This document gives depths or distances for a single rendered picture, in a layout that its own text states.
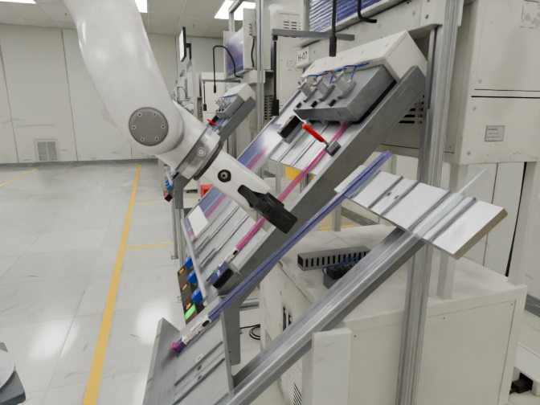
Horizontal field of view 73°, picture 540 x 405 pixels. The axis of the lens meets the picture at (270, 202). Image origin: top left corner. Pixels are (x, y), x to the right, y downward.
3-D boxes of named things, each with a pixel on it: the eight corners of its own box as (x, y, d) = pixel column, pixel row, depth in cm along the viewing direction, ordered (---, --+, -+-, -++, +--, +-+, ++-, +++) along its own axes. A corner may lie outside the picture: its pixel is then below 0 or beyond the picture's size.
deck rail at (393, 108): (228, 319, 82) (207, 305, 80) (227, 315, 84) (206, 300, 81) (431, 85, 85) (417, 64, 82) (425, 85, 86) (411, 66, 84)
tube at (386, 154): (177, 352, 64) (173, 349, 63) (178, 347, 65) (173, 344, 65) (392, 155, 63) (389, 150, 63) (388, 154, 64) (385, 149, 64)
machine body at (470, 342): (327, 513, 106) (336, 321, 91) (259, 362, 170) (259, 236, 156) (499, 452, 125) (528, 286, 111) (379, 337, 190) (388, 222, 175)
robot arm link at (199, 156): (208, 128, 52) (225, 141, 53) (206, 126, 61) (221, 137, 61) (173, 174, 53) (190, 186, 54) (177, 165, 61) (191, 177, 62)
